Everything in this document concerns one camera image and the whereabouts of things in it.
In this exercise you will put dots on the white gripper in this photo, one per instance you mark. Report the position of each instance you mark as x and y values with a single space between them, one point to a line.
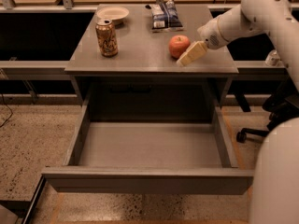
210 34

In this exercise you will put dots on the red apple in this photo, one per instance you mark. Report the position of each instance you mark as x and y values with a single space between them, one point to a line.
177 45

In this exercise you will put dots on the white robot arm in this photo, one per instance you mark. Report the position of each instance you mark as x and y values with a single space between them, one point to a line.
275 187

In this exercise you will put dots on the open grey top drawer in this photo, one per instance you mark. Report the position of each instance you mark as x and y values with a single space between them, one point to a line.
160 141

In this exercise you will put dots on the blue chip bag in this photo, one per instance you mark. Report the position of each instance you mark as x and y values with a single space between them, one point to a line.
165 16

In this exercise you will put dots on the grey cabinet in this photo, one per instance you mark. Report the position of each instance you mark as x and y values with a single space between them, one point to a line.
143 82

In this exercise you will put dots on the clear sanitizer bottle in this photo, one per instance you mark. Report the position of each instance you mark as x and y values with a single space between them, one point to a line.
272 58

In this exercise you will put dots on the white paper bowl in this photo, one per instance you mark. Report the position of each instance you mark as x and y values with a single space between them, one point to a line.
114 13

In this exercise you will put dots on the gold soda can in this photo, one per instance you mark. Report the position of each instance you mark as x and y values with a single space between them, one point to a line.
106 37

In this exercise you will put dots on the black office chair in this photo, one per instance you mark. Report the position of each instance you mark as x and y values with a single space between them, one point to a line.
282 105

